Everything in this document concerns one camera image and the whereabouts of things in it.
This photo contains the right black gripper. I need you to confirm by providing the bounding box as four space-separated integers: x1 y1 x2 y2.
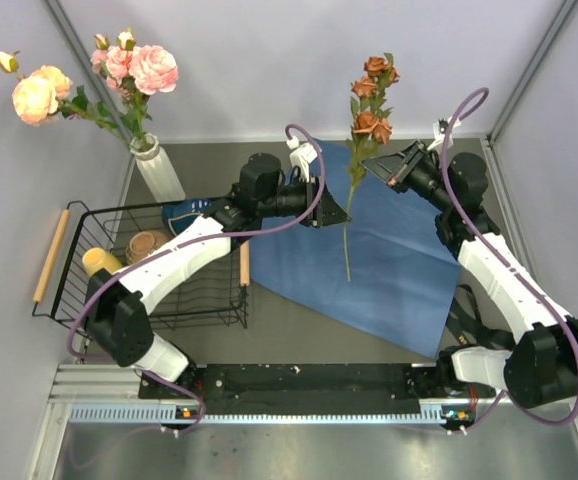
359 140 454 213

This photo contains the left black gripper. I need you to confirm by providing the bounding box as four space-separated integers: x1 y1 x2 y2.
258 173 352 229

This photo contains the brown rose stem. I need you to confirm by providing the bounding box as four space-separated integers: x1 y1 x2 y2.
342 52 401 282

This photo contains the blue wrapping paper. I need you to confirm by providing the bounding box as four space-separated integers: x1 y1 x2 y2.
250 142 460 357

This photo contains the pink rose stem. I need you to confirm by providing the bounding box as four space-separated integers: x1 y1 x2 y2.
116 28 180 149
90 28 150 152

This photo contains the peach rose stem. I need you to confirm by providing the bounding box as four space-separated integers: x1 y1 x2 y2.
0 51 129 147

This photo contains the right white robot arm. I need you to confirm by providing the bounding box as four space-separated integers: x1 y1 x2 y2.
361 142 578 409

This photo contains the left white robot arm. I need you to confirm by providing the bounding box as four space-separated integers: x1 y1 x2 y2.
83 153 350 397

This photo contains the white ribbed ceramic vase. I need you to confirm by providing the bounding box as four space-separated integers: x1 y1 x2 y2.
130 133 186 202

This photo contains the blue leaf-pattern plate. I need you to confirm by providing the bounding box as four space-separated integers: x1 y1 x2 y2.
161 198 212 237

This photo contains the brown ceramic bowl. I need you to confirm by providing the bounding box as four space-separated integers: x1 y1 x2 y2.
125 230 171 265

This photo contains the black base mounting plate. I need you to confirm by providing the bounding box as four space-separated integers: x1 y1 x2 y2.
138 363 450 416

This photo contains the yellow cup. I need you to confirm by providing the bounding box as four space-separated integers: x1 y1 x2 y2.
81 247 123 277

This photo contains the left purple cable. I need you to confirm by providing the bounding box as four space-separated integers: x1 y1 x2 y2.
66 123 328 436

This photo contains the purple cable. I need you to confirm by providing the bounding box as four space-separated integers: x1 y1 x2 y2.
438 87 578 436
66 123 328 436

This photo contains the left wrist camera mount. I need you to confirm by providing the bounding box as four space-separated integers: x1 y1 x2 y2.
286 137 320 184

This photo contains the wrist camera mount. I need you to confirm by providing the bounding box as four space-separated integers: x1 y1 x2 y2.
427 117 452 151
286 137 320 184

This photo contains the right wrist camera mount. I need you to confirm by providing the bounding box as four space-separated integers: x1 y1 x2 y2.
427 117 452 151

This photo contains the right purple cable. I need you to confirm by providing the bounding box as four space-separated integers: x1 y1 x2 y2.
438 87 578 436

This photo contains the black wire dish basket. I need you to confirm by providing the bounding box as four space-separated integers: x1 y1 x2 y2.
32 201 248 331

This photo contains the aluminium slotted rail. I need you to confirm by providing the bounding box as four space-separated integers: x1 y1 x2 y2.
48 364 578 426

